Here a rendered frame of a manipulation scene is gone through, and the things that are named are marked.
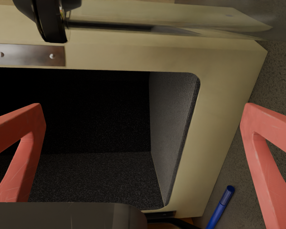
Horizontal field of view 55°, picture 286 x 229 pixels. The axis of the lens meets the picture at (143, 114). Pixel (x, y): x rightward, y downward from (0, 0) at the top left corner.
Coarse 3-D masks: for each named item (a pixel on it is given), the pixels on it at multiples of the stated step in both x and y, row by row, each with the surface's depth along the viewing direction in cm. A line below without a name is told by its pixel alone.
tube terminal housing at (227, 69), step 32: (0, 32) 27; (32, 32) 28; (96, 32) 30; (64, 64) 28; (96, 64) 29; (128, 64) 30; (160, 64) 30; (192, 64) 31; (224, 64) 31; (256, 64) 32; (224, 96) 34; (192, 128) 37; (224, 128) 37; (192, 160) 40; (192, 192) 45
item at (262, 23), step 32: (32, 0) 13; (64, 0) 14; (96, 0) 14; (128, 0) 14; (160, 0) 14; (192, 0) 14; (224, 0) 15; (256, 0) 15; (64, 32) 15; (128, 32) 17; (160, 32) 17; (192, 32) 17; (224, 32) 17; (256, 32) 17
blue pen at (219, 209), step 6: (228, 186) 39; (228, 192) 38; (222, 198) 40; (228, 198) 39; (222, 204) 40; (216, 210) 42; (222, 210) 41; (216, 216) 42; (210, 222) 44; (216, 222) 43; (210, 228) 45
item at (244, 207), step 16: (272, 48) 31; (272, 64) 31; (256, 80) 34; (272, 80) 31; (256, 96) 34; (272, 96) 31; (240, 144) 37; (272, 144) 31; (224, 160) 42; (240, 160) 37; (224, 176) 42; (240, 176) 37; (240, 192) 37; (208, 208) 47; (240, 208) 37; (256, 208) 34; (224, 224) 42; (240, 224) 37; (256, 224) 34
